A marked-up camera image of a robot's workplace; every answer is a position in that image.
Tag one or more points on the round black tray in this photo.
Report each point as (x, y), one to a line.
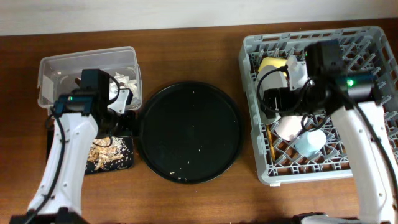
(190, 132)

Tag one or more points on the yellow bowl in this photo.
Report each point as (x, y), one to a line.
(269, 64)

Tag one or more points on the grey plate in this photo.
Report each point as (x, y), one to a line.
(272, 81)

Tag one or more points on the pink cup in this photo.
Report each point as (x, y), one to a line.
(289, 127)

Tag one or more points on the wooden chopstick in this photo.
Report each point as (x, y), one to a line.
(269, 136)

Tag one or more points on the grey dishwasher rack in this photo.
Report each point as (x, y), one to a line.
(364, 50)

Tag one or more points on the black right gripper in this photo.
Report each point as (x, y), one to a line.
(285, 108)

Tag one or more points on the white tissue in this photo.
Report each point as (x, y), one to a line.
(124, 82)

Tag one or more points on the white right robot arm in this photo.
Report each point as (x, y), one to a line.
(352, 103)

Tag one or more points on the food scraps and rice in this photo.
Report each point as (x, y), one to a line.
(105, 152)

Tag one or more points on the black rectangular tray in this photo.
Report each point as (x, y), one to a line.
(124, 155)

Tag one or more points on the blue cup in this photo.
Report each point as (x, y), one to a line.
(310, 142)

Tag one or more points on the clear plastic bin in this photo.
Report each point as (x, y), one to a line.
(58, 74)

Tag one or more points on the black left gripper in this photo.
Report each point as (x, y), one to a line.
(130, 127)

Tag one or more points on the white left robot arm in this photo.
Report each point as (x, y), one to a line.
(88, 138)

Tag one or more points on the brown snack wrapper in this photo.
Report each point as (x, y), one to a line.
(78, 81)

